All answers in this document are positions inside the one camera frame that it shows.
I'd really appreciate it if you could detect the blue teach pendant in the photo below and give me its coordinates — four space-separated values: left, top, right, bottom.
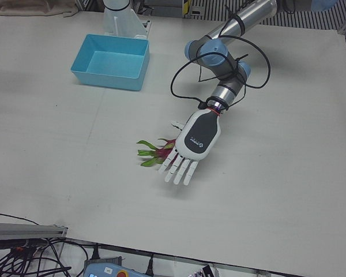
83 255 142 277

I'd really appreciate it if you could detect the black and white packet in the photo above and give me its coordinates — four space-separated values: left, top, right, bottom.
186 263 225 277

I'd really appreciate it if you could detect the beige cloth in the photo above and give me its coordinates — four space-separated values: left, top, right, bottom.
0 0 81 18

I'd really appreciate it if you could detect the light blue plastic bin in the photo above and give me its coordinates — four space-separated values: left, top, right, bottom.
70 33 151 92

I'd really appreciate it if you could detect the black cable bundle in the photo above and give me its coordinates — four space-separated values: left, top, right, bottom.
0 212 100 277

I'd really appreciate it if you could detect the black power strip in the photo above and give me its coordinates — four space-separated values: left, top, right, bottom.
0 239 48 253

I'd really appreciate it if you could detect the pink dragon fruit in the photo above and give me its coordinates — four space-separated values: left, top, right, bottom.
136 138 178 168

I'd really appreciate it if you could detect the white and grey robot hand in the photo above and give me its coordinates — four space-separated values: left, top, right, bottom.
157 108 222 186

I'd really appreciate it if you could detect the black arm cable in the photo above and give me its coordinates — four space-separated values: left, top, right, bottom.
170 0 272 111

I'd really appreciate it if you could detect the aluminium frame rail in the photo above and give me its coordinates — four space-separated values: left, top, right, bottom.
0 222 68 240

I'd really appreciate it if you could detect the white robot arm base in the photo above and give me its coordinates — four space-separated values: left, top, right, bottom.
103 0 152 40

